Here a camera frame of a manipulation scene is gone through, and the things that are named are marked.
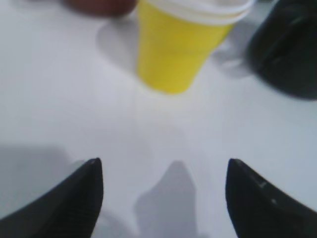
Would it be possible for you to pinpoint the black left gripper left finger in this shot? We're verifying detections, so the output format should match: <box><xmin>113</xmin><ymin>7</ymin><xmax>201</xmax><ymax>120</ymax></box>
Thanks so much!
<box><xmin>0</xmin><ymin>158</ymin><xmax>103</xmax><ymax>238</ymax></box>

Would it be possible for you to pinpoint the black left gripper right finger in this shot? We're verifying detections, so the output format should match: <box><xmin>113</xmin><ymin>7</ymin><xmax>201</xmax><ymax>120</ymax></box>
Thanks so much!
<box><xmin>225</xmin><ymin>159</ymin><xmax>317</xmax><ymax>238</ymax></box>

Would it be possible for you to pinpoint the yellow paper cup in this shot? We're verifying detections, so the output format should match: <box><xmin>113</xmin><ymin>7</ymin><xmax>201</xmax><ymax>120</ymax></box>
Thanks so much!
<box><xmin>137</xmin><ymin>0</ymin><xmax>255</xmax><ymax>94</ymax></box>

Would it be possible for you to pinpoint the black mug front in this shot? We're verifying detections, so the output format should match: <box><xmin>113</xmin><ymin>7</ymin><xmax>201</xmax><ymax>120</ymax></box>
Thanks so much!
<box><xmin>246</xmin><ymin>0</ymin><xmax>317</xmax><ymax>100</ymax></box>

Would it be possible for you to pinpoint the dark red ceramic mug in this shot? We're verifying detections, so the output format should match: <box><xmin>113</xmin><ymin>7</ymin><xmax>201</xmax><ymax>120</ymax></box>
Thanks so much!
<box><xmin>63</xmin><ymin>0</ymin><xmax>137</xmax><ymax>17</ymax></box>

